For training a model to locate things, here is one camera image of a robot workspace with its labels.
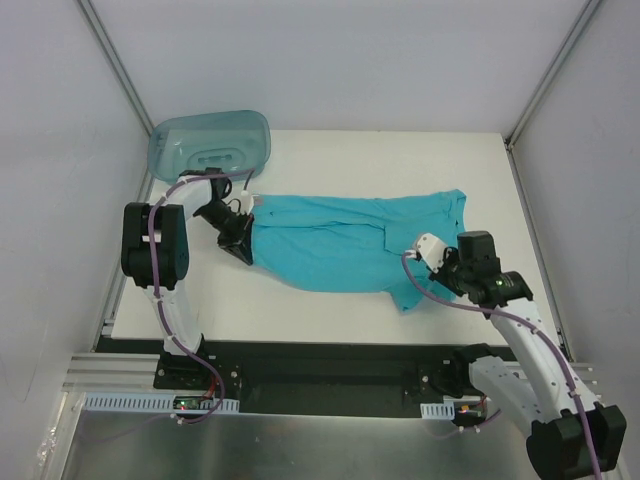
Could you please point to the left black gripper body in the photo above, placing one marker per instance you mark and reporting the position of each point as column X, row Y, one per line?
column 240, row 240

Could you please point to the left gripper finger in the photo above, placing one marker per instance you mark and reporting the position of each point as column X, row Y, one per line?
column 230, row 246
column 243, row 244

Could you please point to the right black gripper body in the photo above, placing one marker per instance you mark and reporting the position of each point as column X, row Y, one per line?
column 447, row 272

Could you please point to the teal t shirt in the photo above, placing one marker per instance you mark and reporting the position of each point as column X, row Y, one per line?
column 354, row 245

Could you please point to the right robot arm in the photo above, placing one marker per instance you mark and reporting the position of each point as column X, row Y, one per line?
column 569, row 433

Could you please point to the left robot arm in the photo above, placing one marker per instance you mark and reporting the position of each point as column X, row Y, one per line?
column 155, row 255

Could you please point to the translucent blue plastic bin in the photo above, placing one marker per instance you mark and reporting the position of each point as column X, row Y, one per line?
column 233, row 141

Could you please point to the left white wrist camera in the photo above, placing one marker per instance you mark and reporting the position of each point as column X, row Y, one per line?
column 249, row 201

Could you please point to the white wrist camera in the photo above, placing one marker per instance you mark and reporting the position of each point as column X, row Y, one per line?
column 249, row 201
column 431, row 250

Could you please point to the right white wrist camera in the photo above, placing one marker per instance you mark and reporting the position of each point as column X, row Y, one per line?
column 431, row 250

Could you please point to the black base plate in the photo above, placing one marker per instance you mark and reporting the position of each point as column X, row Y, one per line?
column 317, row 379

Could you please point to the right white cable duct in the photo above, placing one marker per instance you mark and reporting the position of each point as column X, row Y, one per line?
column 438, row 411

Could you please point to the white cable duct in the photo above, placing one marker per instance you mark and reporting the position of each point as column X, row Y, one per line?
column 438, row 411
column 147, row 403

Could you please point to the left white cable duct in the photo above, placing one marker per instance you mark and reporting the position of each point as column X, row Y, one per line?
column 147, row 403

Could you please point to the left aluminium frame post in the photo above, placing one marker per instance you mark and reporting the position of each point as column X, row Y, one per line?
column 109, row 50

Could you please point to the aluminium frame post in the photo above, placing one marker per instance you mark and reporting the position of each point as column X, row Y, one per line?
column 577, row 30
column 109, row 50

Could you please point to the right aluminium frame post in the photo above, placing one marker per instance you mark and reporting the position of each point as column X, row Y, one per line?
column 577, row 30

